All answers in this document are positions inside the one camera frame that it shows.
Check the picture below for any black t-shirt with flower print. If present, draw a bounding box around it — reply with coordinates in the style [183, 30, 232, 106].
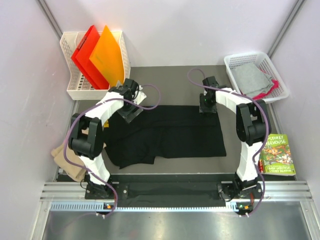
[103, 105, 227, 169]

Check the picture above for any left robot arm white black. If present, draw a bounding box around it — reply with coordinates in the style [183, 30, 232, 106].
[68, 78, 146, 199]

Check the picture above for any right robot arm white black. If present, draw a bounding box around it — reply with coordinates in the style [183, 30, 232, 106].
[199, 76, 271, 201]

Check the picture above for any grey folded t-shirt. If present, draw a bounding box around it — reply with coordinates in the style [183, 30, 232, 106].
[231, 62, 273, 98]

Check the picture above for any white file organiser tray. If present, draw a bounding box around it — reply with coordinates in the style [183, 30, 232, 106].
[60, 26, 131, 101]

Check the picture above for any orange plastic folder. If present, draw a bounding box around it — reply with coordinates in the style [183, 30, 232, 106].
[89, 25, 125, 87]

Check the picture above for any magenta t-shirt in basket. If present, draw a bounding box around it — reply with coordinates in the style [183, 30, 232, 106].
[253, 79, 279, 100]

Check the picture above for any red plastic folder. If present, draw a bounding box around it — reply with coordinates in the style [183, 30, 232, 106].
[71, 25, 110, 90]

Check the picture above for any white perforated basket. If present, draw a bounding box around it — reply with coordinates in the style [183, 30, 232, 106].
[223, 51, 289, 104]

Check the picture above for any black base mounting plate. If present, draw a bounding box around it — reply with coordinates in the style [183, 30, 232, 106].
[84, 173, 263, 208]

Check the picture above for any beige folded t-shirt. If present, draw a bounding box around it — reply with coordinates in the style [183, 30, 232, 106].
[50, 142, 89, 183]

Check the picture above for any green children's book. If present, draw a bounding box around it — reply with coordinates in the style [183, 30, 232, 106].
[258, 133, 296, 176]

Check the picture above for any white camera on left wrist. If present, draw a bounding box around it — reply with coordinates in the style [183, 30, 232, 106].
[132, 85, 147, 105]

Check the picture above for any aluminium frame rail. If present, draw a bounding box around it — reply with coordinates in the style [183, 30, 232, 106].
[40, 181, 313, 213]

